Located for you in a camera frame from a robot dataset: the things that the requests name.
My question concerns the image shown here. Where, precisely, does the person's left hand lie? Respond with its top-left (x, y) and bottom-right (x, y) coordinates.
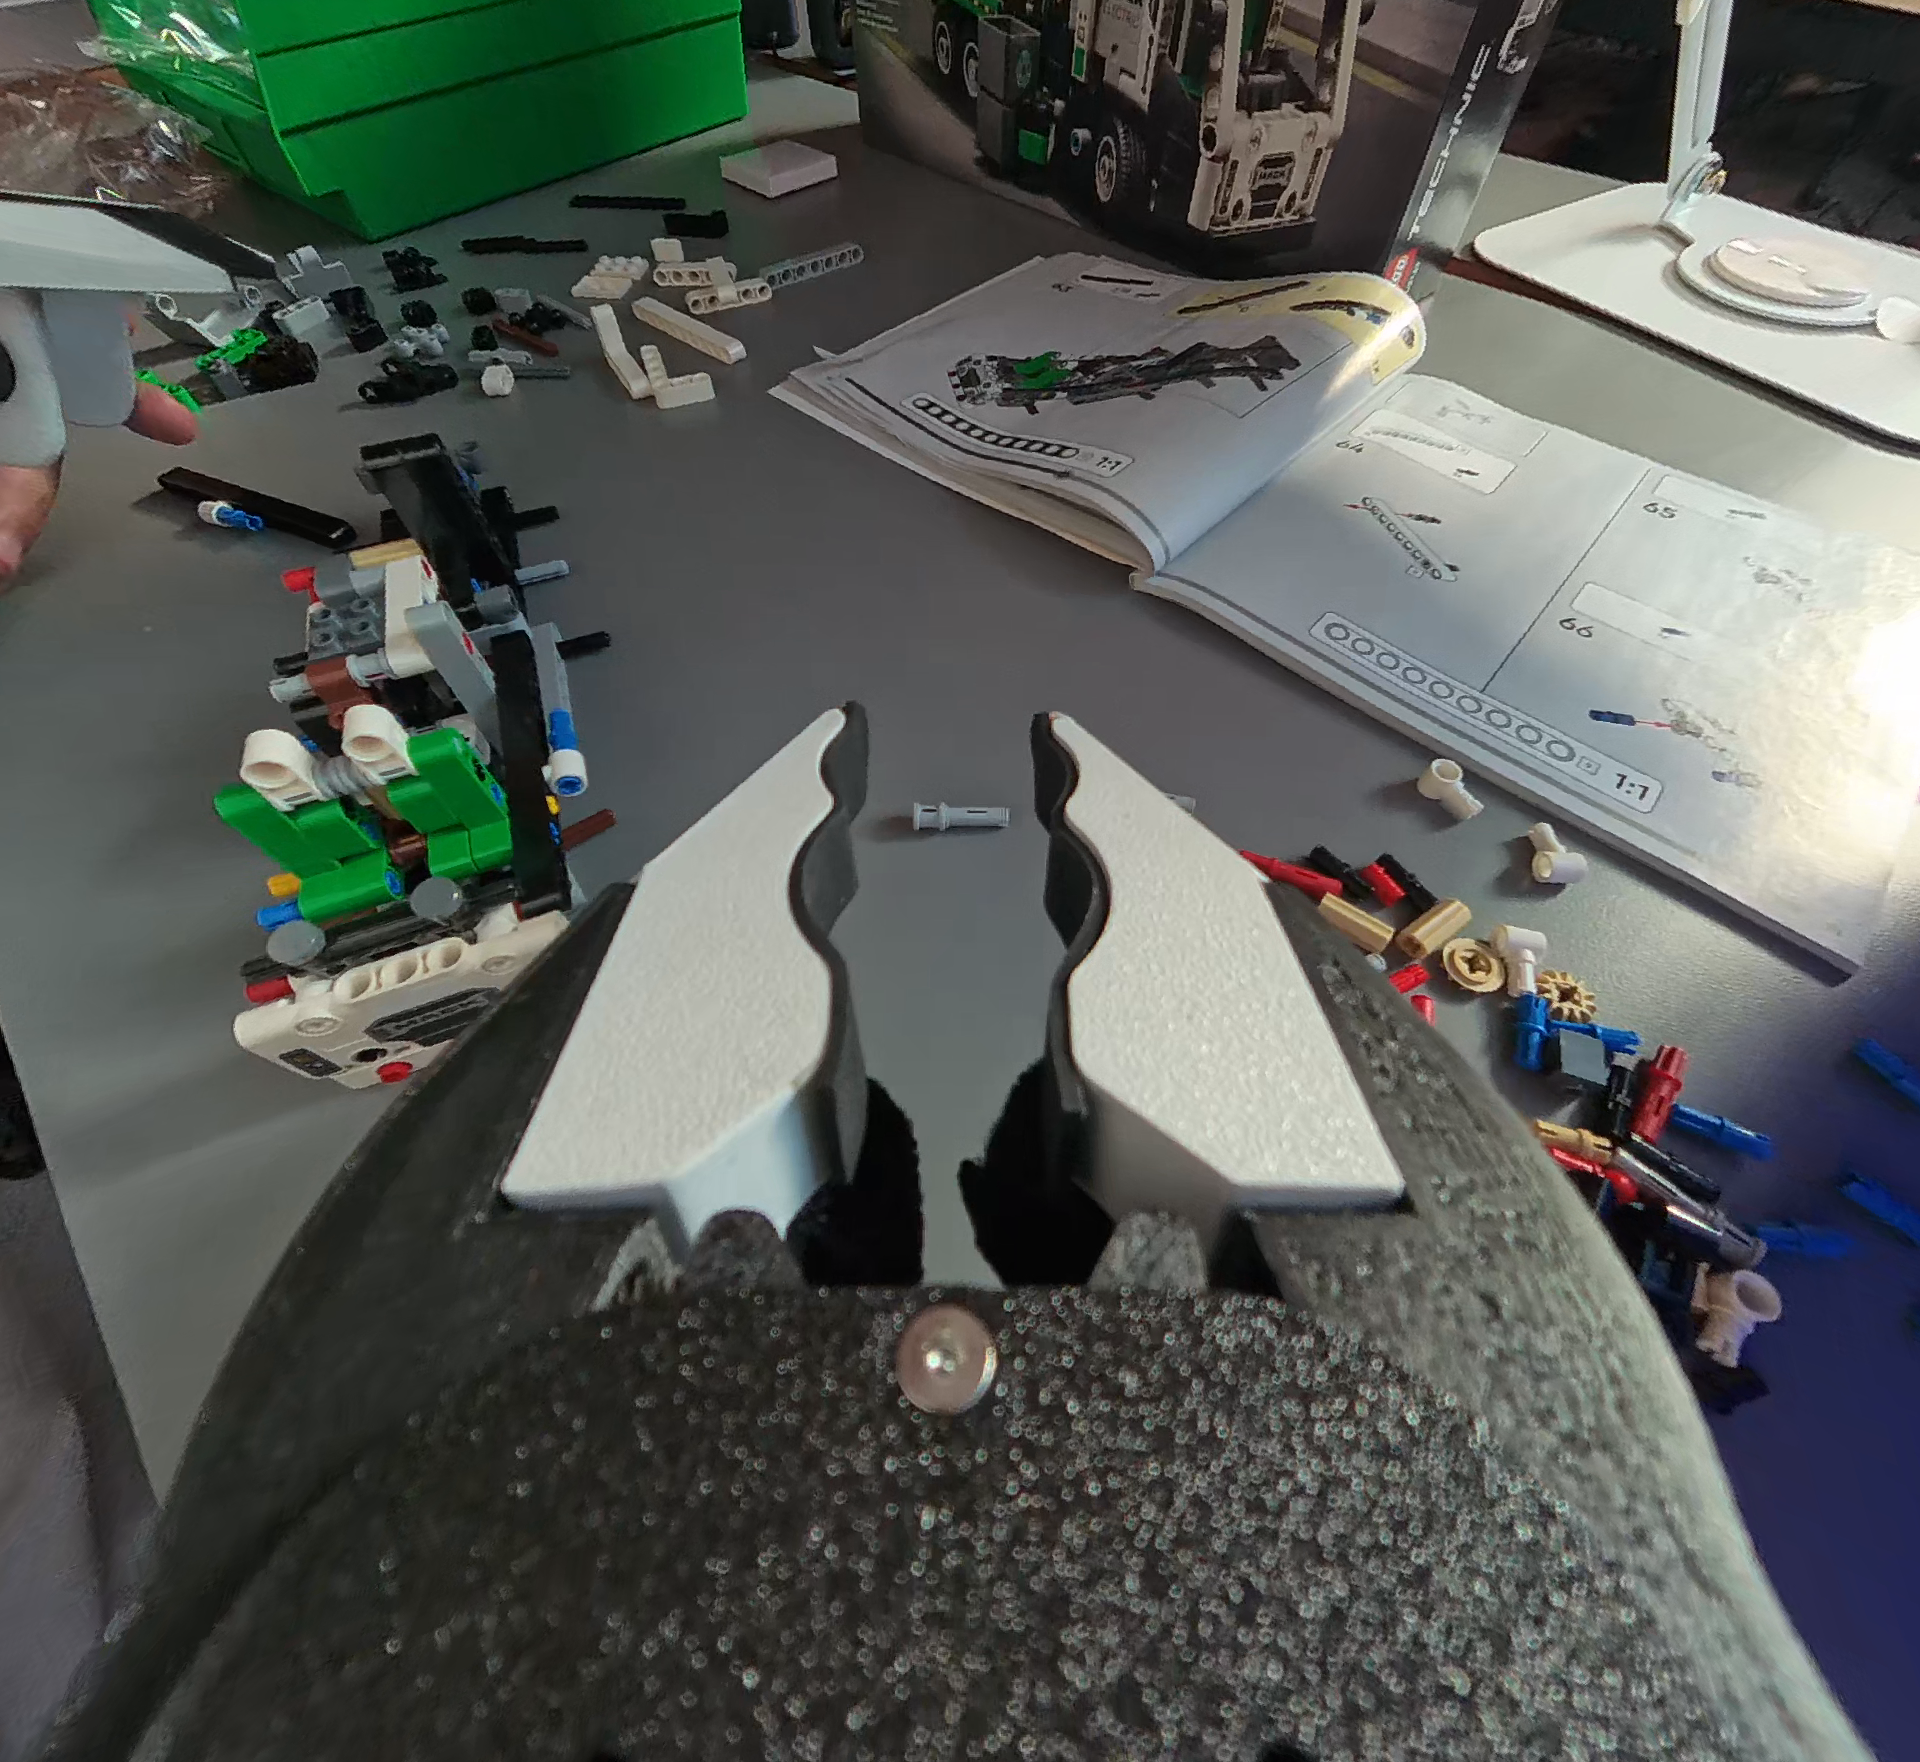
top-left (0, 380), bottom-right (200, 582)

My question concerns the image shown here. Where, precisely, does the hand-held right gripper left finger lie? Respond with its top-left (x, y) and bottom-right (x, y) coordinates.
top-left (499, 705), bottom-right (871, 1255)

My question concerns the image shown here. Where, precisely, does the partly built lego truck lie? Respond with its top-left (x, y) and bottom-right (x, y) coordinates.
top-left (211, 435), bottom-right (620, 1093)

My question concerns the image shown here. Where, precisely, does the lego instruction booklet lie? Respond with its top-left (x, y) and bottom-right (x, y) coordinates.
top-left (770, 250), bottom-right (1920, 978)

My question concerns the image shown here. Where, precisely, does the long black lego beam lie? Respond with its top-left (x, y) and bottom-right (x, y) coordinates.
top-left (156, 465), bottom-right (362, 552)

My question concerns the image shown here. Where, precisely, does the white paper sheet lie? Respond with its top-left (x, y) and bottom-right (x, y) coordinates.
top-left (747, 53), bottom-right (864, 140)

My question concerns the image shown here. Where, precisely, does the white stand with round base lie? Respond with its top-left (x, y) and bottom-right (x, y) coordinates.
top-left (1470, 0), bottom-right (1920, 452)

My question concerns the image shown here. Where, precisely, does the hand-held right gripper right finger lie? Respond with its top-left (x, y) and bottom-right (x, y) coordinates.
top-left (1031, 712), bottom-right (1412, 1262)

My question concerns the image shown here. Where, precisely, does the white square tile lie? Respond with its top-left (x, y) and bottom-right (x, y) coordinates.
top-left (720, 140), bottom-right (835, 199)

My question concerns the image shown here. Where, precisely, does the pile of small coloured pins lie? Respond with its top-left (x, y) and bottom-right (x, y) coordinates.
top-left (1237, 758), bottom-right (1920, 1375)

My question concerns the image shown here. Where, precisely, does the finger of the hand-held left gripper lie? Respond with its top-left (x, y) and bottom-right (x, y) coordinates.
top-left (0, 194), bottom-right (286, 298)

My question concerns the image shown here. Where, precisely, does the pile of assorted lego pieces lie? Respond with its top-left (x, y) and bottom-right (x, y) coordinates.
top-left (142, 194), bottom-right (871, 412)

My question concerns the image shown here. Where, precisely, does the lego set box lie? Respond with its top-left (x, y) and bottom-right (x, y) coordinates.
top-left (835, 0), bottom-right (1629, 287)

